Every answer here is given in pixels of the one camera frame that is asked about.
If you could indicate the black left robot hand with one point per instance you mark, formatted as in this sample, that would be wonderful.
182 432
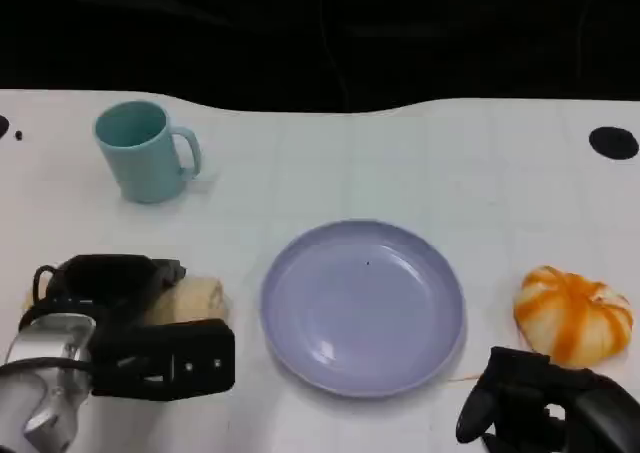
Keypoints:
110 283

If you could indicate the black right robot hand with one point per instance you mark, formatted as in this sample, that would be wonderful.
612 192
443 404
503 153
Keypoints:
590 413

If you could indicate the orange and white bread roll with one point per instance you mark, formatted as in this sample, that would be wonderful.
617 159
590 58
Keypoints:
570 313

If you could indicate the pale green mug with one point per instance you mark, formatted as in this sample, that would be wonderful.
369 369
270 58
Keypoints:
142 168

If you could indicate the black table grommet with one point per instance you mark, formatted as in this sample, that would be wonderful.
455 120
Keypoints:
614 143
3 126

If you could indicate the lilac plate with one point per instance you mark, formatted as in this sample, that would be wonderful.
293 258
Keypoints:
362 313

